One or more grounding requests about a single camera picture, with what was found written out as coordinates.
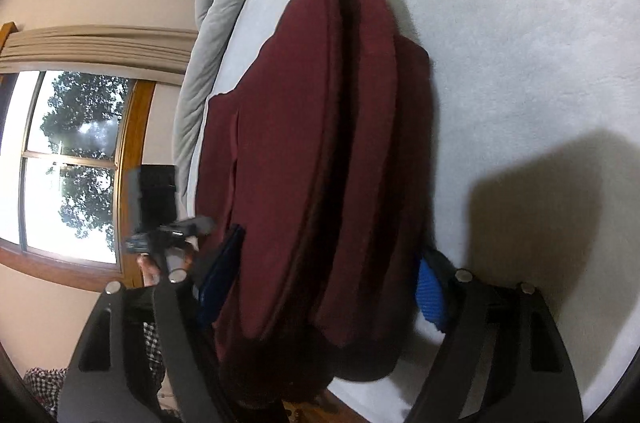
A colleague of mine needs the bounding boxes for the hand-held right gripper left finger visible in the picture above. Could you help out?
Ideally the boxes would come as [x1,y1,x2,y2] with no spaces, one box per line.
[56,223,247,423]

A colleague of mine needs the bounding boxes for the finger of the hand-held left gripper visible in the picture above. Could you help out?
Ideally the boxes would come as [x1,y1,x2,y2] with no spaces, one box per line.
[160,215,217,240]

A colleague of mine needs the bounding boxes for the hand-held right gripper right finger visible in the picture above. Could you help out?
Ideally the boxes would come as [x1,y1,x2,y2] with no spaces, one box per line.
[404,247,587,423]

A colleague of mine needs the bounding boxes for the maroon pants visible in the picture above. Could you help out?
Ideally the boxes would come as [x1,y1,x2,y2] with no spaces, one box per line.
[192,0,442,410]

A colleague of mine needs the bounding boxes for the person's left hand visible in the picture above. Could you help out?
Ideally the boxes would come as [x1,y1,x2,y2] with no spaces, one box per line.
[137,250,197,289]

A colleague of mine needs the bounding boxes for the wooden framed window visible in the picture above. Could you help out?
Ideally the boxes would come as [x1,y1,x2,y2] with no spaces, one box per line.
[0,70,157,294]

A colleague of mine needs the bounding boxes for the beige curtain valance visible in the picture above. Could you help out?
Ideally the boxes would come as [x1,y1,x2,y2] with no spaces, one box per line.
[0,22,201,76]

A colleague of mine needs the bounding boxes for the grey comforter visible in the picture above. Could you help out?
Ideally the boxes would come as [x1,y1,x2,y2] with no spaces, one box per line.
[172,0,293,204]

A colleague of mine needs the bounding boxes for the white bed sheet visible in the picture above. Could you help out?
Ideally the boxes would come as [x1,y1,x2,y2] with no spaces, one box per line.
[185,0,640,423]

